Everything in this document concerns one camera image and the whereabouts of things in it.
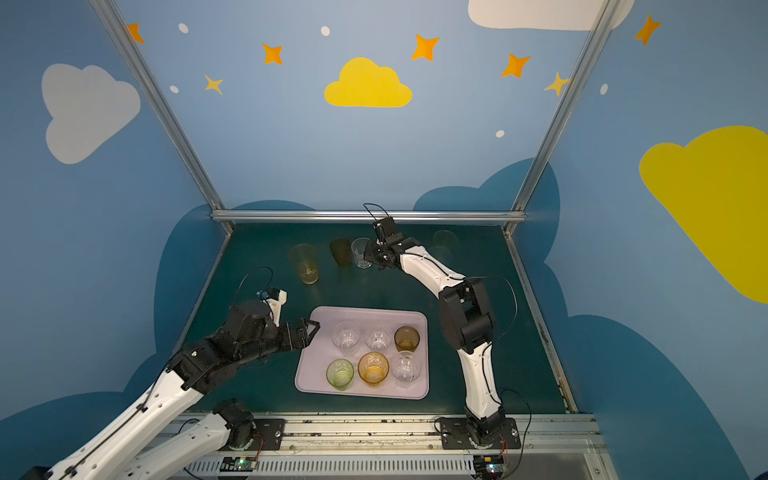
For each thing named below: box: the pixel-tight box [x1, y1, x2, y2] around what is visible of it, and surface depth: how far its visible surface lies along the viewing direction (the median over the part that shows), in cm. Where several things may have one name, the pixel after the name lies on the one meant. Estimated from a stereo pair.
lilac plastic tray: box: [294, 306, 430, 401], surface depth 87 cm
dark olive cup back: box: [330, 238, 352, 268], surface depth 106 cm
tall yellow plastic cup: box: [290, 243, 319, 285], surface depth 101 cm
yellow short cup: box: [358, 351, 390, 387], surface depth 81 cm
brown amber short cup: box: [394, 326, 420, 352], surface depth 88 cm
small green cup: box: [326, 358, 355, 391], surface depth 83 cm
